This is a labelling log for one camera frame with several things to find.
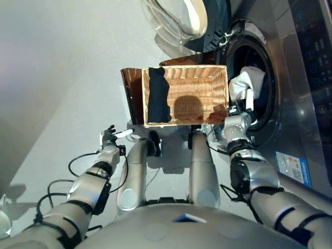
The white round object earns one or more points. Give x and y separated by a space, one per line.
4 223

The round glass washing machine door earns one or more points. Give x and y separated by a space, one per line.
179 20

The grey robot torso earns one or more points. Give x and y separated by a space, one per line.
194 228

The white garment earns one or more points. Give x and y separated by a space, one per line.
250 77

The brown wooden stool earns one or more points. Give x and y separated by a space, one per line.
132 93

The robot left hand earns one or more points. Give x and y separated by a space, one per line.
109 138

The rectangular wicker laundry basket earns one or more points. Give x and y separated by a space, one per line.
197 80

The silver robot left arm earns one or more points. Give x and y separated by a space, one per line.
85 192

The blue energy label sticker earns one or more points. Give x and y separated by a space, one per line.
293 168

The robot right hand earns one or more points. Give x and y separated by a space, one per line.
247 102

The black garment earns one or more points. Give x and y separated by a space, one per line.
158 98

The silver robot right leg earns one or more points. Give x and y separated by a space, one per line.
202 166

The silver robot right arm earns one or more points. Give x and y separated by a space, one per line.
259 176

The dark grey washing machine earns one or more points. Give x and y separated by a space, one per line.
293 90

